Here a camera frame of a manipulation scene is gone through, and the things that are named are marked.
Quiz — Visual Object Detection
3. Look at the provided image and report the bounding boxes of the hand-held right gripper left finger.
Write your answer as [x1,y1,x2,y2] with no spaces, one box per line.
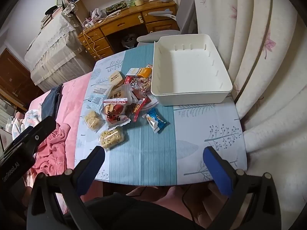
[26,146,106,230]

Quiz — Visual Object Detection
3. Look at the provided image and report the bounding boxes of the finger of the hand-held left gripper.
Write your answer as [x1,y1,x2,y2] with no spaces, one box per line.
[13,116,57,149]

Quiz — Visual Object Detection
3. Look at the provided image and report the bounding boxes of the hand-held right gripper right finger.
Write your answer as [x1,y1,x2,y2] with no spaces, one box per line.
[203,146,282,230]

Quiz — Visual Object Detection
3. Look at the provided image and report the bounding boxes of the clear packet of yellow puffs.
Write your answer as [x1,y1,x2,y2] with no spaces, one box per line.
[83,110,106,133]
[99,126,125,151]

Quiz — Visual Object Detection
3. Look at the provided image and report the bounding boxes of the red apple print packet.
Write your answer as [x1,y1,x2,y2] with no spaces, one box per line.
[103,97,131,128]

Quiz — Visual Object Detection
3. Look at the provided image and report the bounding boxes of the light blue snack packet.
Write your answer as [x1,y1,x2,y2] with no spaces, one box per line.
[86,84,113,112]

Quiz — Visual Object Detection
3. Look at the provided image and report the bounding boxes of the red and white stick packet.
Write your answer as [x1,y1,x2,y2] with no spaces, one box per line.
[131,97,152,122]

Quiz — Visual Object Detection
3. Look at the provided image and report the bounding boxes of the beige cracker packet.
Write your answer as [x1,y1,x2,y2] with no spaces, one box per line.
[107,71,125,89]

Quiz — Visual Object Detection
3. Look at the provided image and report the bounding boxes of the clear bag of mixed snacks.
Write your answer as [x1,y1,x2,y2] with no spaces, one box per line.
[131,75,153,94]

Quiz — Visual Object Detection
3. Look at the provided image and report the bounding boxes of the white plastic bin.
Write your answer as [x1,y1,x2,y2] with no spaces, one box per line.
[151,34,233,106]

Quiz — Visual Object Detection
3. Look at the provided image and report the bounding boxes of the orange snack packet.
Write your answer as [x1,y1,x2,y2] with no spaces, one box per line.
[137,67,153,78]

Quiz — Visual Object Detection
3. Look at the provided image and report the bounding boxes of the white floral blanket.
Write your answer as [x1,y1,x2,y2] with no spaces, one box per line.
[6,109,44,139]

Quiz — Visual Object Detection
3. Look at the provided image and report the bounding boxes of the dark blue jeans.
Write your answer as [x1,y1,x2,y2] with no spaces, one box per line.
[41,84,64,122]

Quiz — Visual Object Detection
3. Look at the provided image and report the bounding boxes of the pink blanket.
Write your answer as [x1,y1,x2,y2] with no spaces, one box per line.
[29,73,113,214]

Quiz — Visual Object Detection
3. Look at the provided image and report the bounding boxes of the person's bare legs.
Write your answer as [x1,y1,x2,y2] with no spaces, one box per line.
[127,186,216,229]

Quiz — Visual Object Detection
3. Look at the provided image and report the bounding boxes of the person's black shorts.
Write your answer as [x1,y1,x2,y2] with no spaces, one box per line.
[82,195,192,230]

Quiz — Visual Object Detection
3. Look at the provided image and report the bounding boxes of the brown wooden door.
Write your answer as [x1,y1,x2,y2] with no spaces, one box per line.
[0,48,44,112]

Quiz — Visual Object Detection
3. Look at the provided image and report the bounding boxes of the white lace furniture cover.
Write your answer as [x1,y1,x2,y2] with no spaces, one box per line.
[24,12,96,93]

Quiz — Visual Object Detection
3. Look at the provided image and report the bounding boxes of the floral cloth pouch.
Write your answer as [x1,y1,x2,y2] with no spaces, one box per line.
[63,2,78,17]

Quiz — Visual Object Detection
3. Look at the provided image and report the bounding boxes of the white plastic bag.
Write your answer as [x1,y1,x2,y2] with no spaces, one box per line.
[90,8,106,22]

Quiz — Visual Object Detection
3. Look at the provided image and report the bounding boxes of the wooden desk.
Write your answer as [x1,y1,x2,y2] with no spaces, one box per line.
[77,0,179,60]

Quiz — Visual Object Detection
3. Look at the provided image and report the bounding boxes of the dark printed box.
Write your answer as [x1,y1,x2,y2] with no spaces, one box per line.
[106,3,129,13]

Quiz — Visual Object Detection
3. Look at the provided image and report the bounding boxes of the grey office chair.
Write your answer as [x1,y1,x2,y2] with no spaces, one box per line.
[137,0,199,49]

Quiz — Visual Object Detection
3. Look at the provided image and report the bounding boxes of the white cable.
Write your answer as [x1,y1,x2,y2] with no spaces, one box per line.
[82,17,116,59]

